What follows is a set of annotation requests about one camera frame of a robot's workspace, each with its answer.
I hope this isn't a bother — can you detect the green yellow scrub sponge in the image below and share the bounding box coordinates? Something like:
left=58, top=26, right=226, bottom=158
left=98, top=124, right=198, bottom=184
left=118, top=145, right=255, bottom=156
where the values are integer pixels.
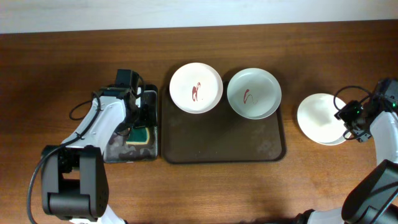
left=126, top=128, right=150, bottom=145

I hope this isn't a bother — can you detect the white plate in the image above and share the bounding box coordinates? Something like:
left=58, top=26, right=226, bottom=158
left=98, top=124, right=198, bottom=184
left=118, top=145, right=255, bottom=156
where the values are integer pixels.
left=297, top=93, right=351, bottom=146
left=169, top=62, right=223, bottom=114

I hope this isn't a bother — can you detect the pale blue plate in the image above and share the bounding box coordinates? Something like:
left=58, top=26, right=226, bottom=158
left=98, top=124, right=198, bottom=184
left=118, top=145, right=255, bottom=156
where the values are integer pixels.
left=226, top=68, right=282, bottom=119

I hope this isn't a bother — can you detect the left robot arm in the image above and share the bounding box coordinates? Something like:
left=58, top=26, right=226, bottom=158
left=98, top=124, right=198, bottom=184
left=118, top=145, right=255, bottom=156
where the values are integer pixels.
left=40, top=85, right=158, bottom=223

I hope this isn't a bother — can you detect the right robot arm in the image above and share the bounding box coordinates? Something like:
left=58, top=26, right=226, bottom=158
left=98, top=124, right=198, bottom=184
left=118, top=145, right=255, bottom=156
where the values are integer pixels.
left=292, top=78, right=397, bottom=224

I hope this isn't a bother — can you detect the brown plastic serving tray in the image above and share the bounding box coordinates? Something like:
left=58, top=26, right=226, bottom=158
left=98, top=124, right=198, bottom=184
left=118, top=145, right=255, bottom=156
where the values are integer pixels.
left=160, top=88, right=287, bottom=164

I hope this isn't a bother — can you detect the black soapy water tub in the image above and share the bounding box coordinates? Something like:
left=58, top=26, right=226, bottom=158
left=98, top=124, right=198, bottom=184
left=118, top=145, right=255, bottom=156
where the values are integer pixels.
left=103, top=84, right=159, bottom=163

